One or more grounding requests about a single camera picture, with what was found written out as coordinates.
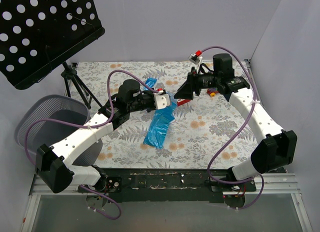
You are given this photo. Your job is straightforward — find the small blue bag piece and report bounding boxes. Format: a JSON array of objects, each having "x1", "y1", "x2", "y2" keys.
[{"x1": 145, "y1": 77, "x2": 157, "y2": 89}]

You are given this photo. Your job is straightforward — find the blue plastic trash bag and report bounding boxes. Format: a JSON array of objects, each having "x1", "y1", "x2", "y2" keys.
[{"x1": 143, "y1": 93, "x2": 178, "y2": 149}]

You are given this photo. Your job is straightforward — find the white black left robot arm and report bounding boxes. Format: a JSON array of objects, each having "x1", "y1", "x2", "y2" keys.
[{"x1": 35, "y1": 79, "x2": 167, "y2": 194}]

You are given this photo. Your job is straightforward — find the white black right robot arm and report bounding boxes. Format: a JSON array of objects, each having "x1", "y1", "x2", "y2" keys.
[{"x1": 174, "y1": 51, "x2": 298, "y2": 191}]

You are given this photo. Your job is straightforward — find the grey mesh trash bin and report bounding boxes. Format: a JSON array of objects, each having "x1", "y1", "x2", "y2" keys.
[{"x1": 14, "y1": 94, "x2": 91, "y2": 160}]

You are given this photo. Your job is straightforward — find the red white toy brick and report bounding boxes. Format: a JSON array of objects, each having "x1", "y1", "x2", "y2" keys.
[{"x1": 177, "y1": 99, "x2": 191, "y2": 107}]

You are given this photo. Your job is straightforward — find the colourful toy brick car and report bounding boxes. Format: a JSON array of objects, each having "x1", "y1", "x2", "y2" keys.
[{"x1": 206, "y1": 88, "x2": 219, "y2": 97}]

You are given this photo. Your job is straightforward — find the floral table mat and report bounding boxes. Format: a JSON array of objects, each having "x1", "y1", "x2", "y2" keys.
[{"x1": 77, "y1": 61, "x2": 258, "y2": 169}]

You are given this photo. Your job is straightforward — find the black perforated music stand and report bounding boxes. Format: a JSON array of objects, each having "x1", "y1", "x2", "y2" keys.
[{"x1": 0, "y1": 0, "x2": 105, "y2": 106}]

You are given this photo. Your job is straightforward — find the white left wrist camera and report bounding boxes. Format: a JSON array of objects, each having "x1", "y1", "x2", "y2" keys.
[{"x1": 153, "y1": 89, "x2": 172, "y2": 110}]

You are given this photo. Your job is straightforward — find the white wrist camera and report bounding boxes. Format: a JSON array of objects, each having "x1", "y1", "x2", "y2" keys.
[
  {"x1": 153, "y1": 89, "x2": 172, "y2": 110},
  {"x1": 188, "y1": 50, "x2": 203, "y2": 72}
]

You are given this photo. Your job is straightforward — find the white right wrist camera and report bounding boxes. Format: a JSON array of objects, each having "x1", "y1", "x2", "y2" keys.
[{"x1": 188, "y1": 50, "x2": 203, "y2": 72}]

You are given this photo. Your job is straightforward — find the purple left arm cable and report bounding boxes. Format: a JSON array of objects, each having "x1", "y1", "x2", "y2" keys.
[{"x1": 23, "y1": 69, "x2": 163, "y2": 220}]

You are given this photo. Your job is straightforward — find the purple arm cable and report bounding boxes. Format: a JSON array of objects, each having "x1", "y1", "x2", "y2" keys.
[
  {"x1": 199, "y1": 45, "x2": 265, "y2": 211},
  {"x1": 23, "y1": 69, "x2": 163, "y2": 220}
]

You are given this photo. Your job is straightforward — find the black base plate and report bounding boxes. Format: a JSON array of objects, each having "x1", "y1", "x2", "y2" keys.
[{"x1": 44, "y1": 167, "x2": 266, "y2": 204}]

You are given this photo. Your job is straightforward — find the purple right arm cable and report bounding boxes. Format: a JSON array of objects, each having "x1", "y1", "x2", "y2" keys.
[{"x1": 199, "y1": 45, "x2": 265, "y2": 211}]

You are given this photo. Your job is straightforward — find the aluminium frame rail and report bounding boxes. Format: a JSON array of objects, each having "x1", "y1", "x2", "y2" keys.
[{"x1": 19, "y1": 173, "x2": 106, "y2": 232}]

